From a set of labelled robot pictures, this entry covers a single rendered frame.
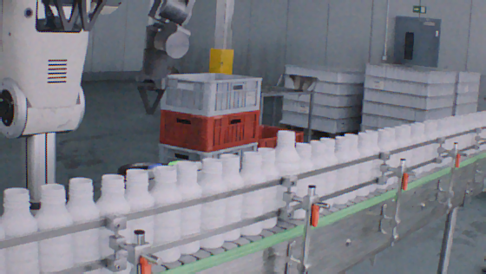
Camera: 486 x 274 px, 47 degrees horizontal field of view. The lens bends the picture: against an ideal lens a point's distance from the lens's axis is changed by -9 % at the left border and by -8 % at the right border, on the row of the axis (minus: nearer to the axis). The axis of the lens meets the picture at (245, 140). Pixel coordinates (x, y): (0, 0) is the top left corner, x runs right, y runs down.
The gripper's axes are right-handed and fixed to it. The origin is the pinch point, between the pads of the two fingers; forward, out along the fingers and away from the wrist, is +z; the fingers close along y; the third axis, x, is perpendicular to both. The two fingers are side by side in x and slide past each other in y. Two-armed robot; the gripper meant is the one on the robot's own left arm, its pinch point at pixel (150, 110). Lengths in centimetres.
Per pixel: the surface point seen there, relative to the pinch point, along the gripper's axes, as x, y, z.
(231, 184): -20.4, -27.1, 4.4
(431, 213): -90, 47, 38
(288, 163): -31.7, -13.7, 3.7
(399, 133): -68, 33, 7
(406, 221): -76, 30, 34
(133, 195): -4.8, -44.1, 1.6
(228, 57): 11, 1003, 170
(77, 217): 2, -54, 2
